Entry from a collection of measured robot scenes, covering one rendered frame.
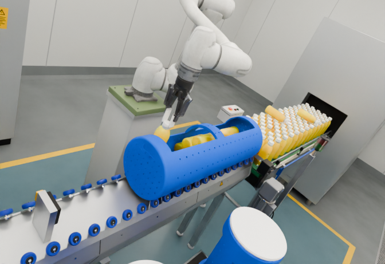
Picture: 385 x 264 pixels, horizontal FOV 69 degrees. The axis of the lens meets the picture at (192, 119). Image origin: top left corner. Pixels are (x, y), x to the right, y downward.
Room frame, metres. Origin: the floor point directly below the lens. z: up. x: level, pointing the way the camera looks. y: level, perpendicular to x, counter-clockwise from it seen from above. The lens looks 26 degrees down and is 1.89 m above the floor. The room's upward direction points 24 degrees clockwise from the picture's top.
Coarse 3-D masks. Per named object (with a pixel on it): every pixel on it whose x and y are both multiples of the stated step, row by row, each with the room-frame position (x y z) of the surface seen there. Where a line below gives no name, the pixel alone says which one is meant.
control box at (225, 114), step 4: (224, 108) 2.03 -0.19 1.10; (228, 108) 2.06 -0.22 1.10; (232, 108) 2.10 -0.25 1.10; (236, 108) 2.14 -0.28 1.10; (240, 108) 2.18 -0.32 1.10; (220, 112) 2.04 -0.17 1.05; (224, 112) 2.02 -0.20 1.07; (228, 112) 2.01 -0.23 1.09; (232, 112) 2.02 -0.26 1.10; (236, 112) 2.06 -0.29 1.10; (240, 112) 2.11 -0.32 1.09; (220, 116) 2.03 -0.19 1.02; (224, 116) 2.02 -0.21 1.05; (228, 116) 2.00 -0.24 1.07; (232, 116) 2.03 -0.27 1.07; (236, 116) 2.08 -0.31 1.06; (224, 120) 2.01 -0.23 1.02
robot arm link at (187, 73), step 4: (180, 64) 1.08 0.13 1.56; (180, 68) 1.08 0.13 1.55; (184, 68) 1.07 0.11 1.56; (188, 68) 1.06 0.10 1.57; (180, 72) 1.07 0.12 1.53; (184, 72) 1.06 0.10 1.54; (188, 72) 1.06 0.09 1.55; (192, 72) 1.07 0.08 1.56; (196, 72) 1.07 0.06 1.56; (200, 72) 1.10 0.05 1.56; (180, 76) 1.07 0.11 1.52; (184, 76) 1.06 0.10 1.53; (188, 76) 1.06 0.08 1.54; (192, 76) 1.07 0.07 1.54; (196, 76) 1.08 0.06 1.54; (188, 80) 1.07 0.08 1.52; (192, 80) 1.08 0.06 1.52; (196, 80) 1.10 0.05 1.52
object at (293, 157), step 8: (312, 144) 2.64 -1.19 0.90; (304, 152) 2.40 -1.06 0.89; (288, 160) 2.08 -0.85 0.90; (248, 176) 1.92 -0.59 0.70; (256, 176) 1.97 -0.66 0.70; (264, 176) 1.70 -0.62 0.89; (272, 176) 1.90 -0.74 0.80; (256, 184) 1.70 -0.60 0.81; (256, 192) 2.00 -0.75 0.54; (232, 200) 2.07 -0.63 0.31
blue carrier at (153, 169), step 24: (240, 120) 1.75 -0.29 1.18; (144, 144) 1.01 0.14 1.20; (168, 144) 1.30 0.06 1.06; (216, 144) 1.25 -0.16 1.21; (240, 144) 1.42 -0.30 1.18; (144, 168) 0.98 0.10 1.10; (168, 168) 0.94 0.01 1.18; (192, 168) 1.06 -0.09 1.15; (216, 168) 1.23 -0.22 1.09; (144, 192) 0.95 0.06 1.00; (168, 192) 0.96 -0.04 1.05
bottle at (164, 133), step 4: (160, 128) 1.09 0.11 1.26; (164, 128) 1.09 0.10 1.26; (168, 128) 1.10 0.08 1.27; (156, 132) 1.08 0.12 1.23; (160, 132) 1.08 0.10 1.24; (164, 132) 1.08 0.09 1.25; (168, 132) 1.09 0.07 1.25; (160, 136) 1.07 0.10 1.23; (164, 136) 1.08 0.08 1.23; (168, 136) 1.09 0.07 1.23; (164, 140) 1.08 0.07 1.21
